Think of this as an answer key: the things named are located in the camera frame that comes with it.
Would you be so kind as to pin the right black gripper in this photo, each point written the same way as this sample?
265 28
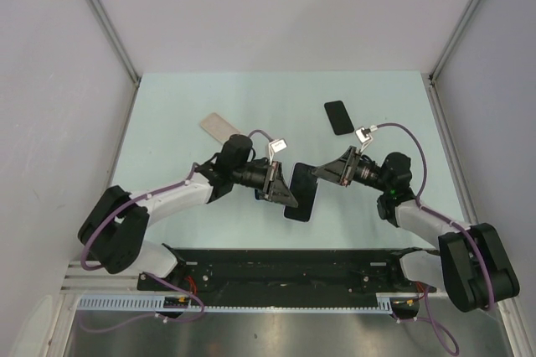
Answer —
337 171

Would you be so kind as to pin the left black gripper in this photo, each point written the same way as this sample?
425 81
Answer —
274 186

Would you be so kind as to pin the black phone blue edge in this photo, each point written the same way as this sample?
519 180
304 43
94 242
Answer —
259 193

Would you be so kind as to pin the purple phone case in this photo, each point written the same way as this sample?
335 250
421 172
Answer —
315 202

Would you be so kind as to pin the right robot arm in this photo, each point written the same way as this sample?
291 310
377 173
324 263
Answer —
471 263

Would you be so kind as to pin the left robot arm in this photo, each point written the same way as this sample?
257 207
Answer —
113 235

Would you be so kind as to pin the beige phone case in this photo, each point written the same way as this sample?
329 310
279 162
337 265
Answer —
218 128

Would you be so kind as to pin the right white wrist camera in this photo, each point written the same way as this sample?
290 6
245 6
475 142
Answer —
364 136

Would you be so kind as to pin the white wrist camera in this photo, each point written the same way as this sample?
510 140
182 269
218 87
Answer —
275 146
364 136

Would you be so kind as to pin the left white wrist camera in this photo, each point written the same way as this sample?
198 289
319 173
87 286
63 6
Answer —
275 146

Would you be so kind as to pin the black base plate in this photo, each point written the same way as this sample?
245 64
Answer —
292 275

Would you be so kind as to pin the right aluminium frame post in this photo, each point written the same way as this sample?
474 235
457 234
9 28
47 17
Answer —
462 24

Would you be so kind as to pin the aluminium frame post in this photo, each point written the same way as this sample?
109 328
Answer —
110 32
462 24

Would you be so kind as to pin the white slotted cable duct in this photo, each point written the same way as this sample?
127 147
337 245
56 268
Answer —
175 304

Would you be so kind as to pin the aluminium front rail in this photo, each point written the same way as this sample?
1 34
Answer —
79 280

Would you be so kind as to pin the left aluminium frame post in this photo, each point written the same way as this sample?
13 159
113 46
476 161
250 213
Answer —
110 32

